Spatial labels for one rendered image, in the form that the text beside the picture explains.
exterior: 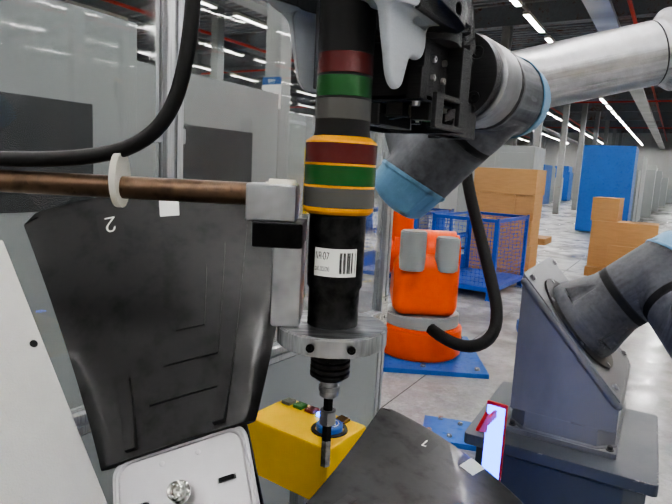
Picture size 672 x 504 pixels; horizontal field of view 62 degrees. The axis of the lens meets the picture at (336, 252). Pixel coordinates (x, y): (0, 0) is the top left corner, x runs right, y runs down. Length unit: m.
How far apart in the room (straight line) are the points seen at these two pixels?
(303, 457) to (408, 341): 3.49
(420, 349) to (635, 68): 3.70
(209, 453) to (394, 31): 0.28
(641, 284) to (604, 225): 8.55
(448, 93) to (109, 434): 0.33
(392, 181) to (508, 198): 7.81
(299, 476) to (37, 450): 0.40
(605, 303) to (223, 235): 0.74
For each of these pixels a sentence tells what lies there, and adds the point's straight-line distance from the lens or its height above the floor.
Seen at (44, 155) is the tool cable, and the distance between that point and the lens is 0.38.
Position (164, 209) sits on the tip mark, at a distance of 0.50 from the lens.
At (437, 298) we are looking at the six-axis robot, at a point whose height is 0.53.
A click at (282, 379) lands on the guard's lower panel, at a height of 0.90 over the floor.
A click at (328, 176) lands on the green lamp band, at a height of 1.45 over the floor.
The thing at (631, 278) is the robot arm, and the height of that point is 1.30.
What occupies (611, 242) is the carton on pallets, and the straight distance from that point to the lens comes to 9.60.
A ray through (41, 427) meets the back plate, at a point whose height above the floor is 1.20.
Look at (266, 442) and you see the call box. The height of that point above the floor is 1.04.
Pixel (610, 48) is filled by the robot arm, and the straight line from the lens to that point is 0.74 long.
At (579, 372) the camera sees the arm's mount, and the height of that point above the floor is 1.14.
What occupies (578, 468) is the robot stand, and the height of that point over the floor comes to 0.99.
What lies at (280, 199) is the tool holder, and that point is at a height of 1.44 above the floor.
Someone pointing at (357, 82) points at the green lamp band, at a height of 1.51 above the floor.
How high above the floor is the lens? 1.46
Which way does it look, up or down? 8 degrees down
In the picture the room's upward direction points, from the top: 3 degrees clockwise
